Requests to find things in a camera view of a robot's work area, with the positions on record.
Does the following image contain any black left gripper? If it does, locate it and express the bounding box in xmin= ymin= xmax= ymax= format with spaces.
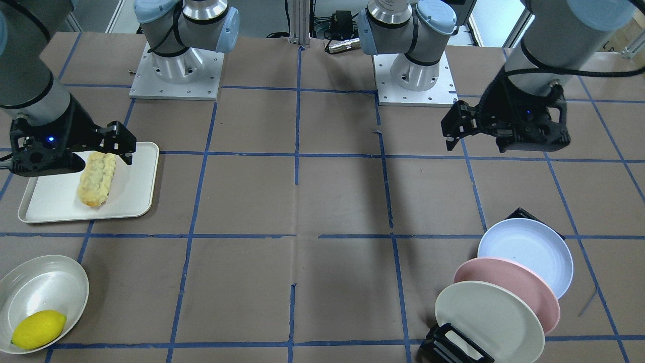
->
xmin=441 ymin=69 xmax=571 ymax=153

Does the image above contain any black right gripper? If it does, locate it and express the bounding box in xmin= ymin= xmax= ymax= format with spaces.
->
xmin=2 ymin=97 xmax=137 ymax=177

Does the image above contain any yellow bread loaf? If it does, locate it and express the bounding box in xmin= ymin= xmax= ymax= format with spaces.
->
xmin=77 ymin=152 xmax=116 ymax=207

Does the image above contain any blue plate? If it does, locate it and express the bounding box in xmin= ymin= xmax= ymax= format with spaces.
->
xmin=477 ymin=218 xmax=574 ymax=299

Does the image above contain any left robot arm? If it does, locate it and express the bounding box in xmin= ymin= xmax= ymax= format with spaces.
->
xmin=357 ymin=1 xmax=643 ymax=153

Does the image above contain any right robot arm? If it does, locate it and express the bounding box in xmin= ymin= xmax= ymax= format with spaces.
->
xmin=1 ymin=1 xmax=240 ymax=177

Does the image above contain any pink plate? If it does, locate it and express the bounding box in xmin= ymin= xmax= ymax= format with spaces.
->
xmin=453 ymin=257 xmax=561 ymax=334

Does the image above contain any cream white plate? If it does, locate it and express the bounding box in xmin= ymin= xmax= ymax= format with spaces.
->
xmin=435 ymin=281 xmax=545 ymax=362

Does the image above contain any white rectangular tray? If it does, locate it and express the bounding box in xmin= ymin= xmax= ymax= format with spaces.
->
xmin=18 ymin=142 xmax=160 ymax=223

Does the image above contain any silver cylindrical connector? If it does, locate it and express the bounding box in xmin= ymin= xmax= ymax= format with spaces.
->
xmin=324 ymin=38 xmax=361 ymax=54

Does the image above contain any black power adapter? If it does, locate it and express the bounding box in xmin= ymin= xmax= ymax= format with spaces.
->
xmin=330 ymin=10 xmax=353 ymax=32

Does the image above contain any white shallow bowl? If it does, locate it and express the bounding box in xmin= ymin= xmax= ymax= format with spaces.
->
xmin=1 ymin=255 xmax=90 ymax=354

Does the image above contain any cardboard box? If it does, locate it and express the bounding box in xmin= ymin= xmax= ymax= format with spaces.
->
xmin=614 ymin=19 xmax=644 ymax=59

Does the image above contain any yellow lemon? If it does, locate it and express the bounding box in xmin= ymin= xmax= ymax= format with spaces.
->
xmin=10 ymin=310 xmax=67 ymax=350

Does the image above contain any black dish rack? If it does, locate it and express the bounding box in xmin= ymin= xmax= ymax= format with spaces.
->
xmin=419 ymin=208 xmax=566 ymax=362

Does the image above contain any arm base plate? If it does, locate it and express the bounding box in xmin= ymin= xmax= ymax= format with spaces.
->
xmin=129 ymin=45 xmax=224 ymax=101
xmin=373 ymin=53 xmax=458 ymax=107

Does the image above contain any aluminium frame post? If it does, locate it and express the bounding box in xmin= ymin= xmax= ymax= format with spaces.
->
xmin=287 ymin=1 xmax=312 ymax=48

